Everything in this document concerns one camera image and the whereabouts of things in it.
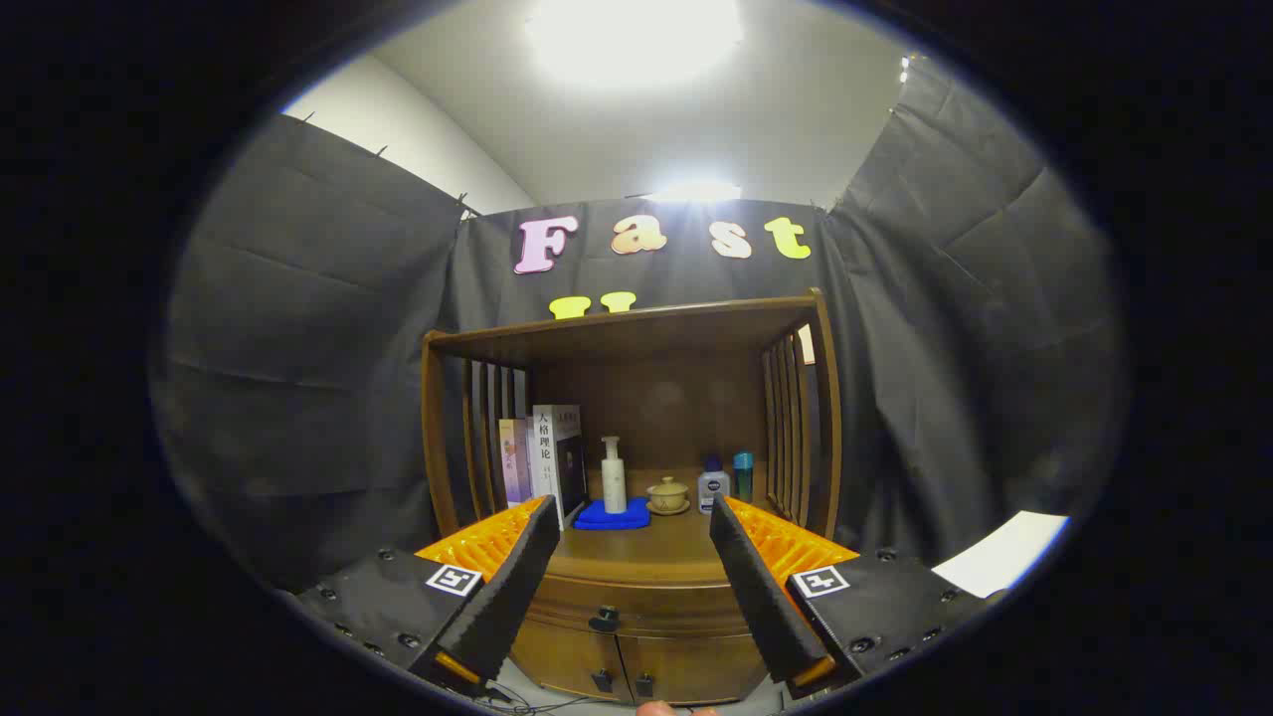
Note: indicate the white table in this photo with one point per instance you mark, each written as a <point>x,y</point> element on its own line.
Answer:
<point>1000,557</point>

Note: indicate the wooden drawer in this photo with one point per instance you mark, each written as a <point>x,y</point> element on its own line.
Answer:
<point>676,607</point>

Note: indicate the wooden countertop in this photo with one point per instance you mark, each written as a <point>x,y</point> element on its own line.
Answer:
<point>656,552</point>

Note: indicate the small ceiling light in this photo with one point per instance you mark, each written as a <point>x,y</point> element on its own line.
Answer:
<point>694,191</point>

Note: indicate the yellow lidded teacup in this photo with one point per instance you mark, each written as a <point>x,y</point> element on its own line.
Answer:
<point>667,495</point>

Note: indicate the wooden cabinet door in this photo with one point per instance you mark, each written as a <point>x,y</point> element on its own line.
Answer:
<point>706,666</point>
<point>567,656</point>

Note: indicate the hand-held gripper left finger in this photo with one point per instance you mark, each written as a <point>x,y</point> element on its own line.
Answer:
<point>517,587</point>

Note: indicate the folded blue cloth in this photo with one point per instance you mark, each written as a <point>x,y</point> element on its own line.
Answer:
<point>597,519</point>

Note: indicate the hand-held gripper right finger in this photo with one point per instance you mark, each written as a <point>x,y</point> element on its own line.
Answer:
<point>761,597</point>

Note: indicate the black backdrop cloth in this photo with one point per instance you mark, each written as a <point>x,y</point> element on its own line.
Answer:
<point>318,348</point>

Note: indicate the pink purple book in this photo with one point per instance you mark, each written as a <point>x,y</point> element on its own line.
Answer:
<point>514,467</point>

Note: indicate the white book with dark cover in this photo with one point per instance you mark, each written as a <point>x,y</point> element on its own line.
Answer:
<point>557,447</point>

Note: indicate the white bottle with blue cap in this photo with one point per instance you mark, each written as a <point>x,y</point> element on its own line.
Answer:
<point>713,489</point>

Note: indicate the wooden cabinet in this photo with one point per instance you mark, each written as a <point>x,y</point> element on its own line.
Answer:
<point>686,398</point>

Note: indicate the teal bottle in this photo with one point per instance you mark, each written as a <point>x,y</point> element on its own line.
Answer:
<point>743,477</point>

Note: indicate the white pump bottle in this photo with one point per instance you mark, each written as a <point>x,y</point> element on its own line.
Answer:
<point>614,487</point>

